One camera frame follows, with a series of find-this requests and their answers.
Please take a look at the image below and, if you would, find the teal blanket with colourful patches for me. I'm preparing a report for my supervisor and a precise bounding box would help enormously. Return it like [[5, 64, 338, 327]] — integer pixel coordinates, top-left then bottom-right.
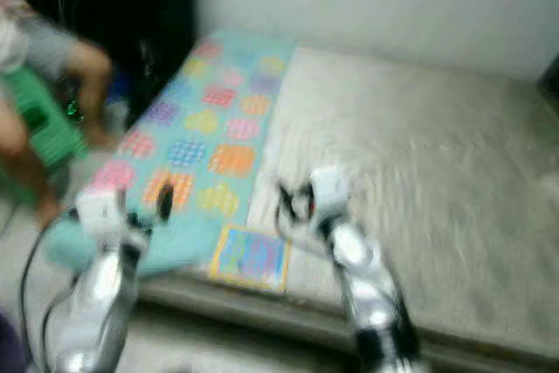
[[44, 31, 298, 278]]

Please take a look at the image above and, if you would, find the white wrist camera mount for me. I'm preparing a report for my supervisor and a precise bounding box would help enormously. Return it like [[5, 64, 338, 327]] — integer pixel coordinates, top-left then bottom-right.
[[308, 166, 350, 225], [74, 188, 128, 243]]

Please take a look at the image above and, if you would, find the person in grey shorts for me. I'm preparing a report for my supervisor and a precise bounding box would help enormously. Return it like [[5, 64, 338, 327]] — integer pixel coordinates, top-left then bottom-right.
[[0, 0, 114, 225]]

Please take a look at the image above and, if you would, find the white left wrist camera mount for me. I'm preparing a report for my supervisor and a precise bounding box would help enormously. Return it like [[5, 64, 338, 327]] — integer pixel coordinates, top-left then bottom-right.
[[74, 188, 128, 243]]

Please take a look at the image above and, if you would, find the grey quilted spotted mattress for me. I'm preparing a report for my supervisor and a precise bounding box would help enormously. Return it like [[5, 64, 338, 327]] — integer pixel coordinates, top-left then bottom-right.
[[140, 41, 559, 370]]

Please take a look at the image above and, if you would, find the colourful children's picture book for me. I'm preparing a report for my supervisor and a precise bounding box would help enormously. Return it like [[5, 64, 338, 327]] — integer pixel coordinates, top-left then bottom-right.
[[210, 224, 291, 294]]

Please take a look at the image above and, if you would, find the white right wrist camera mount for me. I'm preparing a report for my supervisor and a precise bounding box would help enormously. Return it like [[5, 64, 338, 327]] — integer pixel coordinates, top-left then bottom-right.
[[308, 166, 350, 225]]

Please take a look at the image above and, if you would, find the black cluttered shelf unit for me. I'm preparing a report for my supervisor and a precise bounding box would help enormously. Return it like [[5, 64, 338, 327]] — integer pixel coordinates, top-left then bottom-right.
[[52, 0, 200, 121]]

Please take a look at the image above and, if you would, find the green plastic stool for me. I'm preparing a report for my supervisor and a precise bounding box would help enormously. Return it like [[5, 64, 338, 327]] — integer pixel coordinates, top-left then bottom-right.
[[0, 67, 93, 208]]

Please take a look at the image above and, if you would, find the purple waste bin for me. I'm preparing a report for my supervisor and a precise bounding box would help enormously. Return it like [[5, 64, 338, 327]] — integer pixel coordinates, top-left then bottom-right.
[[0, 312, 23, 373]]

